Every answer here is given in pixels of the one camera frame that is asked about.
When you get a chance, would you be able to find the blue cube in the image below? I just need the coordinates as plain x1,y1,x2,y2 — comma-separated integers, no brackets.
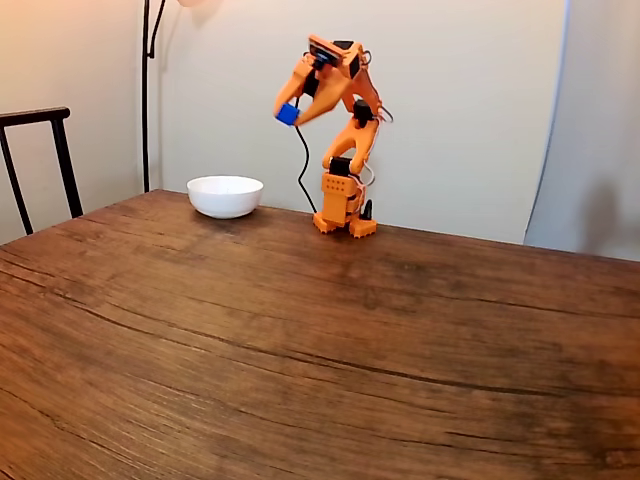
275,102,302,129

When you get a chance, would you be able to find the white bowl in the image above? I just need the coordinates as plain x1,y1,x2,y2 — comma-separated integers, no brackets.
186,174,265,220

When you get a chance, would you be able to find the black floor lamp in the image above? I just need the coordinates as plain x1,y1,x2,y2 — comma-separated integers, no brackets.
141,0,224,194

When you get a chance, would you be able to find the black wooden chair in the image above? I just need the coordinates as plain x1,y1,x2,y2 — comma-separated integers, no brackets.
0,106,85,236

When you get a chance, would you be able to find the pale curtain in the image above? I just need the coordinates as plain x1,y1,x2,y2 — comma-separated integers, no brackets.
522,0,640,262

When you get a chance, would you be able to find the orange gripper-mounted camera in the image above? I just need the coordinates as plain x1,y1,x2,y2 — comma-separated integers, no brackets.
305,33,347,69

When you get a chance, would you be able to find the black cable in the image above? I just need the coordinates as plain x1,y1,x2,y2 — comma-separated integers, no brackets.
292,97,320,215

